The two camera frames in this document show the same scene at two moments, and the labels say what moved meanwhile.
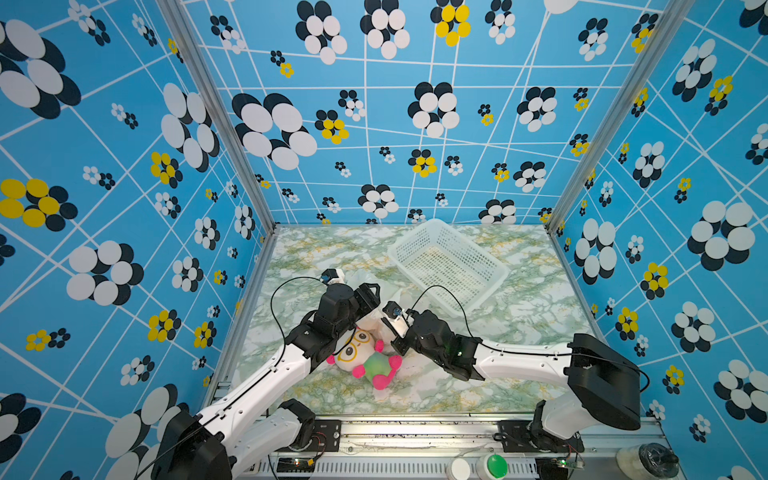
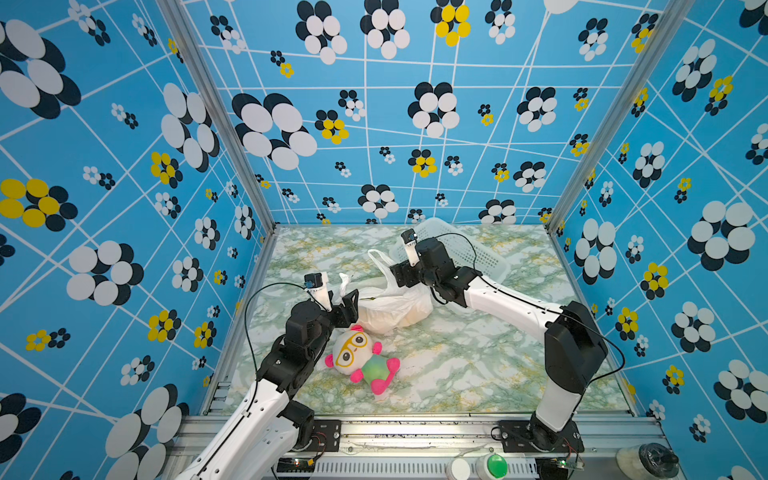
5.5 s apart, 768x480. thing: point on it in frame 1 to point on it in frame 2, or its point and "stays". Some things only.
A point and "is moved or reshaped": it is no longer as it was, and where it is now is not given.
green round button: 497,466 stays
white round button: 460,469 stays
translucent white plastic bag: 389,291 is moved or reshaped
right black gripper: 398,344 to 404,271
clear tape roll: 648,460 stays
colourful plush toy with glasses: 359,352 stays
